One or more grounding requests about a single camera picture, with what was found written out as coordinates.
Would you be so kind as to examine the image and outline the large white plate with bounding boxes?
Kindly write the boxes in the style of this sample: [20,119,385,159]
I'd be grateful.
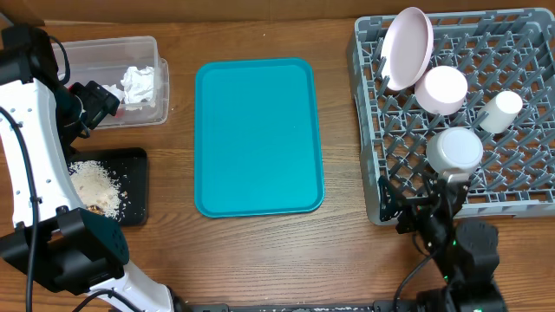
[381,7,434,91]

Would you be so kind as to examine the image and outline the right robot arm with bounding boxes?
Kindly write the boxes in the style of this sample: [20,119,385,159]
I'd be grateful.
[373,169,507,312]

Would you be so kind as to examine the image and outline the grey-green bowl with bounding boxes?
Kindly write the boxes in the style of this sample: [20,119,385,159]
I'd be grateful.
[426,127,484,174]

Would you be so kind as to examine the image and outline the clear plastic bin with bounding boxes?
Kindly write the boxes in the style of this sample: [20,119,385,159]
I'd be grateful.
[52,36,169,129]

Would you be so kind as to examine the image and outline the pile of white rice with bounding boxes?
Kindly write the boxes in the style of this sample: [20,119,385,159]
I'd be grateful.
[69,160,127,221]

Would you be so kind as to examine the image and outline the white napkin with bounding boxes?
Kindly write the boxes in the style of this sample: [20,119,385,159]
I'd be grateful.
[102,66,154,111]

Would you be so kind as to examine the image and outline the teal serving tray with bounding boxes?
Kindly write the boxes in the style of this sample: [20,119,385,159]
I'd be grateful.
[194,57,325,218]

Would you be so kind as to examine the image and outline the black tray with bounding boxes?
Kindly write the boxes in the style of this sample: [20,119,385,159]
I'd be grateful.
[68,147,148,226]

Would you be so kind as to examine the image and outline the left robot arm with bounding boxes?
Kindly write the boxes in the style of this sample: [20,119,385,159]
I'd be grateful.
[1,24,186,311]

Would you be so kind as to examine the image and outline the small pink-white bowl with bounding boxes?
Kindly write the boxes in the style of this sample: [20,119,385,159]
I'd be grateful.
[415,66,468,115]

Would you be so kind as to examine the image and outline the white paper cup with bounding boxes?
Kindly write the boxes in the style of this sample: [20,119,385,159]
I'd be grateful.
[478,90,523,134]

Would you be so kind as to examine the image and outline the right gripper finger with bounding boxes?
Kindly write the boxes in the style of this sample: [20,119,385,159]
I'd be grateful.
[421,171,441,202]
[378,176,407,222]

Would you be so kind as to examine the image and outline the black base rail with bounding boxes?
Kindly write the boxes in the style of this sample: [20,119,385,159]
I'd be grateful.
[178,300,426,312]

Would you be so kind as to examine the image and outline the grey dishwasher rack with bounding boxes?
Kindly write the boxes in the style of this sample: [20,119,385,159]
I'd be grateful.
[347,8,554,224]

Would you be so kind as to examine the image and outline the brown walnut food scrap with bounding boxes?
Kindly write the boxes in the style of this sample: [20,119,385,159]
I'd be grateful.
[87,205,105,215]

